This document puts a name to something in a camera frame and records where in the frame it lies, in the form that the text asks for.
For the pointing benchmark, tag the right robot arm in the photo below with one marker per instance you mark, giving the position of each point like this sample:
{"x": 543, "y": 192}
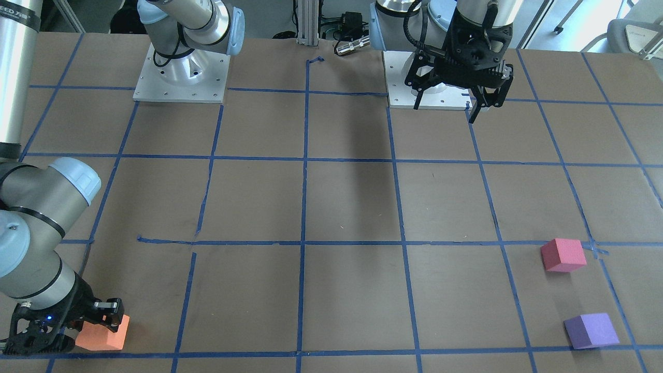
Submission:
{"x": 39, "y": 206}

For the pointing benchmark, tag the purple foam block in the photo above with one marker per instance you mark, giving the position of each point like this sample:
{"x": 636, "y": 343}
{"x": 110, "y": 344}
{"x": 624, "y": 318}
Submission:
{"x": 589, "y": 331}

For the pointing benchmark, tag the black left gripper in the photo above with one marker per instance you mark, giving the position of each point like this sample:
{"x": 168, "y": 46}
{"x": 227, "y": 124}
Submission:
{"x": 460, "y": 32}

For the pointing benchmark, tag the aluminium frame post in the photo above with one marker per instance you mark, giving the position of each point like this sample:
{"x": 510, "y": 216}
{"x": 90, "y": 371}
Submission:
{"x": 307, "y": 17}

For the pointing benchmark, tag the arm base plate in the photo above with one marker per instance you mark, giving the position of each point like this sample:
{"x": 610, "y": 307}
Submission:
{"x": 400, "y": 95}
{"x": 199, "y": 77}

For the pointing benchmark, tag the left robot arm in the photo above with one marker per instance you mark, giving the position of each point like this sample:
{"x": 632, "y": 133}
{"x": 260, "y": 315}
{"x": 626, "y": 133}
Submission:
{"x": 418, "y": 25}

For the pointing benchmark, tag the pink foam block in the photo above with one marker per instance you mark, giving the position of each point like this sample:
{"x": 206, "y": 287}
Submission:
{"x": 563, "y": 255}

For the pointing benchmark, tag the orange foam block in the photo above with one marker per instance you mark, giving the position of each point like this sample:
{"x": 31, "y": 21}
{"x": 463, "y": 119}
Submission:
{"x": 96, "y": 337}

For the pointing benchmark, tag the silver metal cylinder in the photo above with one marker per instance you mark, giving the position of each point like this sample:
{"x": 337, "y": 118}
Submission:
{"x": 345, "y": 48}

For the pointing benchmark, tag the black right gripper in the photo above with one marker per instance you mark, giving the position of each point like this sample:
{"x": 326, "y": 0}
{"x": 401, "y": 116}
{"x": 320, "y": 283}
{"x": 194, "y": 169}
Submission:
{"x": 82, "y": 302}

